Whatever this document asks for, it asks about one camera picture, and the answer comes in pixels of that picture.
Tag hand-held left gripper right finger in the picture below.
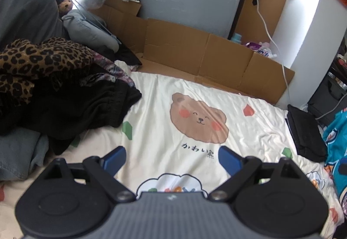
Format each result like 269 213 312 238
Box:
208 146 304 203

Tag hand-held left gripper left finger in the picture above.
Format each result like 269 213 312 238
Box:
43 146 136 203

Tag leopard print pants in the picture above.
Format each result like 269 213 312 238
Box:
0 37 96 106

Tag folded black clothes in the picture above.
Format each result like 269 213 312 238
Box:
286 104 328 163

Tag black knit garment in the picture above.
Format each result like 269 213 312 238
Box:
0 76 143 155

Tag bear print bed sheet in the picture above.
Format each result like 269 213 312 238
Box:
0 62 345 239

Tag floral print garment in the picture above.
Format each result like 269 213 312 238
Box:
81 49 136 88

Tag grey cloth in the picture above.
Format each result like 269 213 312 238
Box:
0 128 51 181

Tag small black cloth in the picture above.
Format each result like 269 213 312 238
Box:
103 43 143 66

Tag blue printed blanket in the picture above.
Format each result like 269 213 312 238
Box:
322 109 347 212

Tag white printed refill pouch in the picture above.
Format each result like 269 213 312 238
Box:
256 42 277 59

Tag purple printed pouch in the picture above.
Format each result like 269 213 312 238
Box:
245 41 263 51

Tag folded brown cardboard sheet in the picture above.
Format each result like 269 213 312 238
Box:
92 0 296 105

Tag grey neck pillow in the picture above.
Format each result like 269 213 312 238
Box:
62 9 122 52

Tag teddy bear toy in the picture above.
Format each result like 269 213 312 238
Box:
54 0 74 16

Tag dark grey pillow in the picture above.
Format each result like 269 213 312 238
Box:
0 0 68 51

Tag grey cable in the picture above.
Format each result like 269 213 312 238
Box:
314 93 347 120

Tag white cable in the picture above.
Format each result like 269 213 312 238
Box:
249 0 293 105

